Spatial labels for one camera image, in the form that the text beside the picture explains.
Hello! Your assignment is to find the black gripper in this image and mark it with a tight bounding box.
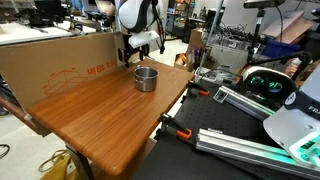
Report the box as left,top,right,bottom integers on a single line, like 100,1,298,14
118,35,150,68

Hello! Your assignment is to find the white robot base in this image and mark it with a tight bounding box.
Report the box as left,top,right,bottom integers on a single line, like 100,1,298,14
263,66,320,168

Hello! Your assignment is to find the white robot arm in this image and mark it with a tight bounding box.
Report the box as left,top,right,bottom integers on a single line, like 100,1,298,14
116,0,165,67

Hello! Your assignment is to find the silver metal pot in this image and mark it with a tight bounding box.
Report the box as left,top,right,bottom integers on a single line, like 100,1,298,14
134,66,158,92

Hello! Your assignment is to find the far orange black clamp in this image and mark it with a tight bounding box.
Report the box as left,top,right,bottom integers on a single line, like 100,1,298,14
186,80,209,96

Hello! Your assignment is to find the orange black clamp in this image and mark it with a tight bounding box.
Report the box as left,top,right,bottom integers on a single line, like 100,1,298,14
186,80,209,96
158,113,192,140

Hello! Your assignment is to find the near orange black clamp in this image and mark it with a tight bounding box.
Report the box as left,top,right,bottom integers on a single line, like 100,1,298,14
158,113,192,140

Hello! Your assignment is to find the brown cardboard box panel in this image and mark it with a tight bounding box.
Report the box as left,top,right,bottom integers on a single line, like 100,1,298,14
0,32,125,110

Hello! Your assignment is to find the black perforated breadboard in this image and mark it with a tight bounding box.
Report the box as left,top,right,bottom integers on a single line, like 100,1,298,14
134,83,320,180

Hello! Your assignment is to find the white background table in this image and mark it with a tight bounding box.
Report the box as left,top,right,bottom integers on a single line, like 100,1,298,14
0,20,97,47

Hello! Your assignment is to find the yellow bag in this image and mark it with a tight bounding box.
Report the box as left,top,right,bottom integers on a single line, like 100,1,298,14
38,149,80,180

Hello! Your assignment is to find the white vr headset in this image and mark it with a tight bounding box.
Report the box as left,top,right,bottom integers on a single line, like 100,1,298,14
243,66,296,104

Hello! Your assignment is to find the far aluminium extrusion rail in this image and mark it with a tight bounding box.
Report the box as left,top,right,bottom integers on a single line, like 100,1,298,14
213,86,274,121

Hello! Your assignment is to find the aluminium extrusion rail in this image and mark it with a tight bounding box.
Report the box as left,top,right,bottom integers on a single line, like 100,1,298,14
196,129,320,180
213,86,274,121

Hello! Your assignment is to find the near aluminium extrusion rail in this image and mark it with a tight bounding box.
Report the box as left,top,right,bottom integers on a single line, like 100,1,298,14
196,129,320,180

